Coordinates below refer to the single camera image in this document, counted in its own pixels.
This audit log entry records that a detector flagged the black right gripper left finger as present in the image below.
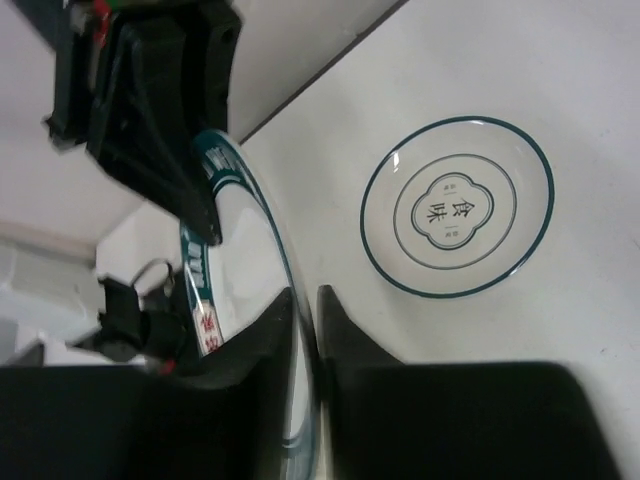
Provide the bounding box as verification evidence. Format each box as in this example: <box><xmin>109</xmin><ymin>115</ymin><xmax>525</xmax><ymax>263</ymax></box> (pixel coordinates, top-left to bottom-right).
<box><xmin>1</xmin><ymin>289</ymin><xmax>294</xmax><ymax>479</ymax></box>

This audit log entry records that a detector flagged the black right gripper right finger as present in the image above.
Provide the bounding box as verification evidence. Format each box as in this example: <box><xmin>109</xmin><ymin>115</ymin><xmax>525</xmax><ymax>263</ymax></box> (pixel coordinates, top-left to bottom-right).
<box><xmin>317</xmin><ymin>285</ymin><xmax>621</xmax><ymax>479</ymax></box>

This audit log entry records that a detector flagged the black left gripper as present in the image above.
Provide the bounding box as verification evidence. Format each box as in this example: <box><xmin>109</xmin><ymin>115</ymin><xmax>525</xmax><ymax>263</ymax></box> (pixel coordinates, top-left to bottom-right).
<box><xmin>41</xmin><ymin>1</ymin><xmax>242</xmax><ymax>245</ymax></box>

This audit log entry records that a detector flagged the white plate teal band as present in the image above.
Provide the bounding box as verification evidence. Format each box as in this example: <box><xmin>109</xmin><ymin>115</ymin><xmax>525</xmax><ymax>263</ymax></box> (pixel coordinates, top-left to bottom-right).
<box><xmin>180</xmin><ymin>130</ymin><xmax>319</xmax><ymax>479</ymax></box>

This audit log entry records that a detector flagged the white plate teal rim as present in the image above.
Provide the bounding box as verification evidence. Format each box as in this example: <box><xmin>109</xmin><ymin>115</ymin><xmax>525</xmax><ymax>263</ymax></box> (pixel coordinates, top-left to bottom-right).
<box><xmin>359</xmin><ymin>115</ymin><xmax>555</xmax><ymax>299</ymax></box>

